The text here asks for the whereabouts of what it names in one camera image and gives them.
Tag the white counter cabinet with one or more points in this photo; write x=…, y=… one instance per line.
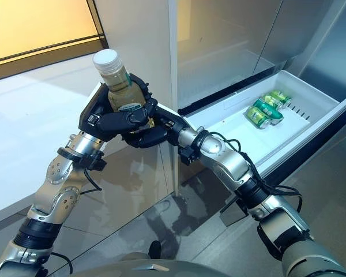
x=127, y=179

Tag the yellow drink bottle white cap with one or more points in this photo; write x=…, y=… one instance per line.
x=121, y=86

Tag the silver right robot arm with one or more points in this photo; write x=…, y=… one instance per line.
x=227, y=161

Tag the light green drink can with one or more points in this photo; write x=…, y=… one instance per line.
x=276, y=96
x=258, y=115

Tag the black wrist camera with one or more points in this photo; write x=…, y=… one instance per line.
x=93, y=161
x=188, y=155

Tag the dark green drink can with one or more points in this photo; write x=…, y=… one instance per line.
x=261, y=104

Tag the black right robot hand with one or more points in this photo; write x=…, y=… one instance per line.
x=167, y=124

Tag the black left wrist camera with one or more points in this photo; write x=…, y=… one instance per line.
x=93, y=161

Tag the tall white side panel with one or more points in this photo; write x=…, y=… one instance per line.
x=138, y=34

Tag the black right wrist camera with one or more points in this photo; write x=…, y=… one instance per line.
x=188, y=155

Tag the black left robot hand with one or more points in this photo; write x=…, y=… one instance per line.
x=98, y=121

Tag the steel fridge drawer white bin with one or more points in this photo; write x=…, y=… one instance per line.
x=219, y=119

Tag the grey robot torso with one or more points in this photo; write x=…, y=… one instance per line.
x=176, y=271

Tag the black framed amber window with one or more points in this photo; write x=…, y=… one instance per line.
x=31, y=29

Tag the stainless steel fridge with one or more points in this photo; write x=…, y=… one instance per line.
x=219, y=34

